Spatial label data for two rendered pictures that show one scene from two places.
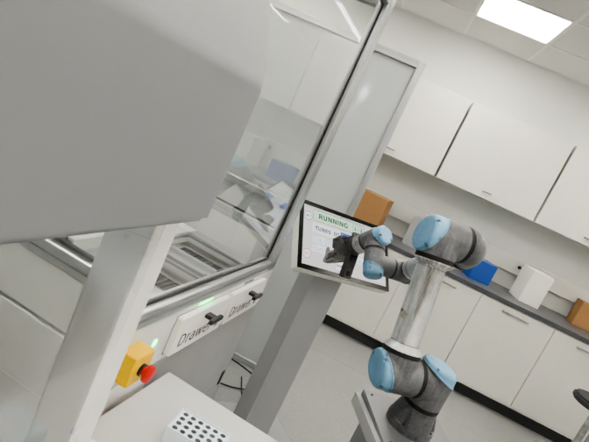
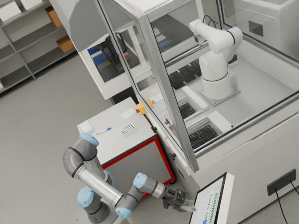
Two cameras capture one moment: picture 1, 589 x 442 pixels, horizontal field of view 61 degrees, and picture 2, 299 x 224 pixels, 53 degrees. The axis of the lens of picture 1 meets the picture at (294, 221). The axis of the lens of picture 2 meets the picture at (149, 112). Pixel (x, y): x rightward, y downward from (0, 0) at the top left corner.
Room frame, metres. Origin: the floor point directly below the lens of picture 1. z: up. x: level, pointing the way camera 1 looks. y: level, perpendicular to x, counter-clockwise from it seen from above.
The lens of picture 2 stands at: (2.83, -0.53, 2.47)
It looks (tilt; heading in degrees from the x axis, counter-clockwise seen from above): 40 degrees down; 157
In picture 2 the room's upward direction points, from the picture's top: 23 degrees counter-clockwise
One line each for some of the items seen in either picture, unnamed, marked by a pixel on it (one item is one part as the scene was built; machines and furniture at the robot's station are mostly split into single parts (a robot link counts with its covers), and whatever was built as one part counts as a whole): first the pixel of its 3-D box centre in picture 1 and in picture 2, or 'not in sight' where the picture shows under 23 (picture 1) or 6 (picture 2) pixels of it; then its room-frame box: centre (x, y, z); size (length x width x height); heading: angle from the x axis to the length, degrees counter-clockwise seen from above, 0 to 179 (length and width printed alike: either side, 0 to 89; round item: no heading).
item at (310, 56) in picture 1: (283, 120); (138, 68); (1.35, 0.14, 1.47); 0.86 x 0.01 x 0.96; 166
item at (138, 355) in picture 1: (133, 364); (140, 109); (0.98, 0.18, 0.88); 0.07 x 0.05 x 0.07; 166
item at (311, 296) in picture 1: (291, 352); not in sight; (2.19, -0.24, 0.51); 0.50 x 0.45 x 1.02; 32
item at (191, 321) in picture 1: (200, 323); (159, 130); (1.30, 0.12, 0.87); 0.29 x 0.02 x 0.11; 166
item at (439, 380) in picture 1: (430, 381); (89, 198); (1.45, -0.58, 0.95); 0.13 x 0.12 x 0.14; 108
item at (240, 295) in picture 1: (244, 299); (178, 156); (1.61, 0.04, 0.87); 0.29 x 0.02 x 0.11; 166
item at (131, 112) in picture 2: not in sight; (128, 114); (0.80, 0.12, 0.77); 0.13 x 0.09 x 0.02; 89
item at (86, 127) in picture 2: not in sight; (86, 127); (0.61, -0.24, 0.78); 0.15 x 0.10 x 0.04; 173
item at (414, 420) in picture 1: (415, 412); (96, 209); (1.45, -0.59, 0.83); 0.15 x 0.15 x 0.10
